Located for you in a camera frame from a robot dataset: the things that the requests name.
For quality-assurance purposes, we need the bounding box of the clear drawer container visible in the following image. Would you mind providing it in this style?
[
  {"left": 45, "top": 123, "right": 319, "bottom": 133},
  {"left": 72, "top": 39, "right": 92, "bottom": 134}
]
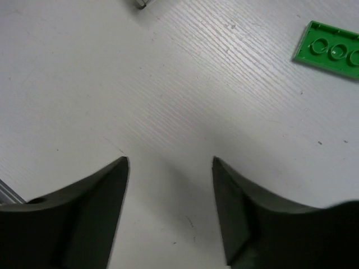
[{"left": 133, "top": 0, "right": 152, "bottom": 10}]

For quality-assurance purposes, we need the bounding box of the aluminium table front rail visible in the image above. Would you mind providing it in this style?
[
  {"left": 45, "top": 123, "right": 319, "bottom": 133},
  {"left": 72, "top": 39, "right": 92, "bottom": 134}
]
[{"left": 0, "top": 180, "right": 26, "bottom": 205}]

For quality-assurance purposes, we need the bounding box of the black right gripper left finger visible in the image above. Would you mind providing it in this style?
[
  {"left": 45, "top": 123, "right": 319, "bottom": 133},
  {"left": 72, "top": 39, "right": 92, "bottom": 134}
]
[{"left": 1, "top": 157, "right": 129, "bottom": 268}]

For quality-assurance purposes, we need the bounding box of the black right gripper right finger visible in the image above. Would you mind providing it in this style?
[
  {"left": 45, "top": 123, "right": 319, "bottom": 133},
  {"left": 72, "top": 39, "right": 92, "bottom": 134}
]
[{"left": 212, "top": 157, "right": 358, "bottom": 268}]

